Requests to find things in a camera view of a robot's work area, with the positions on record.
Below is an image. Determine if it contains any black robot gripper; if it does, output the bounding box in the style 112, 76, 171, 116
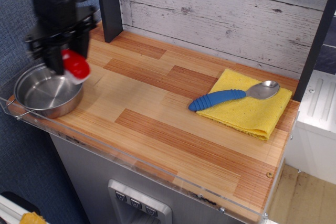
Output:
24, 0, 96, 75

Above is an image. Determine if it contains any red and white toy sushi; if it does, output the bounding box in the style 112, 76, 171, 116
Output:
61, 49, 90, 85

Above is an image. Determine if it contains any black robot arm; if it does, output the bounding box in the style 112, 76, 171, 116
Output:
24, 0, 96, 75

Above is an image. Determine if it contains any stainless steel pot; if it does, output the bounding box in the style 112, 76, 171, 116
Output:
6, 63, 83, 119

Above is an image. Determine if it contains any clear acrylic table guard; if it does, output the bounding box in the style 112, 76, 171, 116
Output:
0, 8, 301, 224

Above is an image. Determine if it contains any grey toy fridge cabinet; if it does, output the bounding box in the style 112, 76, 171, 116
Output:
49, 132, 253, 224

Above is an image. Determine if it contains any silver dispenser panel with buttons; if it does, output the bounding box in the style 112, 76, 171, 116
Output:
108, 179, 173, 223

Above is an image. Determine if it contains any yellow and black object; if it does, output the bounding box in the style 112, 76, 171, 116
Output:
19, 212, 47, 224

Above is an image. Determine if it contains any yellow folded cloth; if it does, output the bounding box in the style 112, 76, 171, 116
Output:
197, 69, 292, 141

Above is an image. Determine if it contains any white toy sink unit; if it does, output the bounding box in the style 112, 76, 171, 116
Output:
285, 70, 335, 184

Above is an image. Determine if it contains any blue handled metal spoon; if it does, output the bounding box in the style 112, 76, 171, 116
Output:
188, 81, 280, 111

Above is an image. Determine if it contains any dark grey right post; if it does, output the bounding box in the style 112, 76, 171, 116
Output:
293, 0, 335, 102

